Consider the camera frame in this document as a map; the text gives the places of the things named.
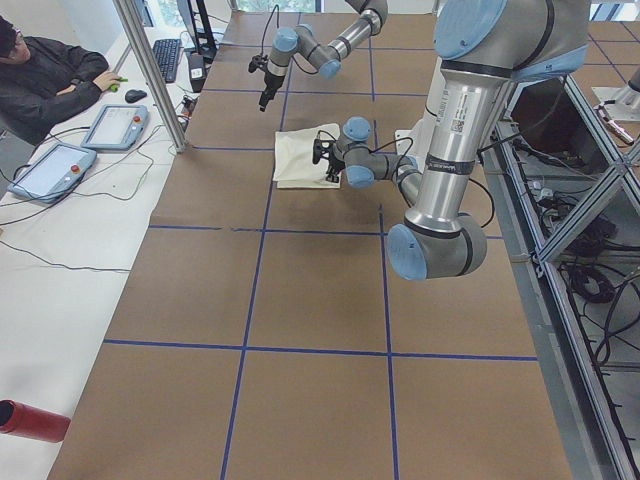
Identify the black power adapter box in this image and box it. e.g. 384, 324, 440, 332
187, 52, 207, 93

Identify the aluminium frame post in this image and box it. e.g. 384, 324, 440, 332
113, 0, 187, 153

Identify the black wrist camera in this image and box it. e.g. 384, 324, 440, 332
312, 130, 336, 165
248, 54, 268, 73

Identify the cream long-sleeve cat shirt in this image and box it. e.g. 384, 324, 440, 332
273, 123, 340, 189

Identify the red bottle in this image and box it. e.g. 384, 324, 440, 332
1, 399, 71, 443

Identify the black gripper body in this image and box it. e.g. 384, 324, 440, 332
261, 56, 288, 98
325, 148, 346, 175

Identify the teach pendant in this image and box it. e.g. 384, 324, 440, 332
7, 143, 97, 203
80, 104, 149, 152

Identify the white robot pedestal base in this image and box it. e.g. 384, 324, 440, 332
395, 56, 445, 159

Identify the near teach pendant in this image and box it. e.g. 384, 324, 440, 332
7, 143, 97, 203

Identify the black computer mouse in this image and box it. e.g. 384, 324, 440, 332
124, 89, 147, 104

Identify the seated person in black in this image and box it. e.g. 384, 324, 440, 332
1, 19, 121, 145

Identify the far teach pendant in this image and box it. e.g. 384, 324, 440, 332
80, 104, 149, 152

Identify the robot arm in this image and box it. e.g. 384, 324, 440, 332
313, 1, 590, 281
248, 1, 389, 112

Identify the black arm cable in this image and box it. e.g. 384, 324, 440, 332
369, 134, 496, 231
258, 4, 326, 76

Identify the black keyboard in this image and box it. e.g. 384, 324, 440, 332
152, 39, 182, 83

